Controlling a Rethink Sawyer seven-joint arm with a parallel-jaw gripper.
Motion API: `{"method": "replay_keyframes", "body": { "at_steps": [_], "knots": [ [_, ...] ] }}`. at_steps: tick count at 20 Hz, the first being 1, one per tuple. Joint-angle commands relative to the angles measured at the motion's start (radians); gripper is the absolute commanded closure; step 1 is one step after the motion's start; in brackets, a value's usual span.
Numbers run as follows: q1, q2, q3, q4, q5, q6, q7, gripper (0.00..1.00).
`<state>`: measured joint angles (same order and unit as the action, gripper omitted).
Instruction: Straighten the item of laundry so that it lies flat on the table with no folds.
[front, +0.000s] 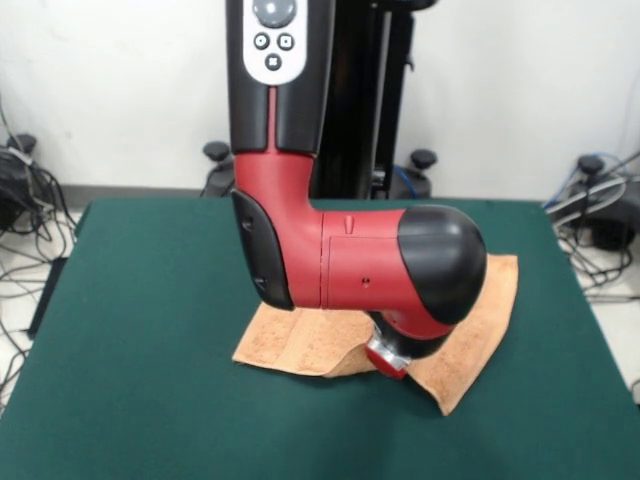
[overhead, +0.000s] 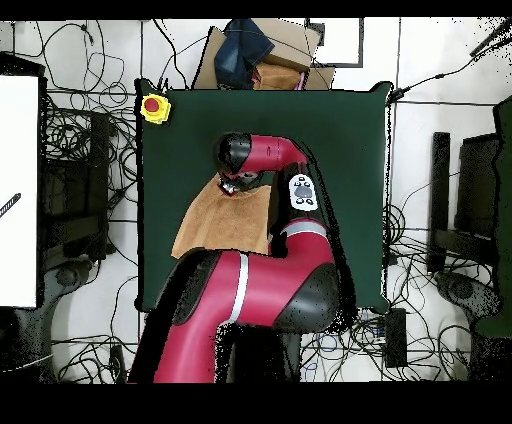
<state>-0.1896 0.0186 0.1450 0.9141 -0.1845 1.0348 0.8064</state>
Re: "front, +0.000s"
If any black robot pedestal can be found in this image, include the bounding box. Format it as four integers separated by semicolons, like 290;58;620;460
199;0;439;201

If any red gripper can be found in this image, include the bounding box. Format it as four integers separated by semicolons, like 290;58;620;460
364;344;409;382

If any black cable tangle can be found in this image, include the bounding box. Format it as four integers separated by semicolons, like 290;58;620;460
0;94;79;416
544;149;640;406

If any dark grey stand base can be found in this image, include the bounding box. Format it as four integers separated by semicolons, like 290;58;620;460
0;147;36;231
547;154;640;251

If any tan terry towel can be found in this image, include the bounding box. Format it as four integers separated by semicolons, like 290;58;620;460
232;253;520;416

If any dark green table cloth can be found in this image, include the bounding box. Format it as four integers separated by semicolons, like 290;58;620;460
0;198;640;480

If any blue cable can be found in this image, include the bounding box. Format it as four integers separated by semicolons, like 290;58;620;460
392;166;426;200
542;151;640;210

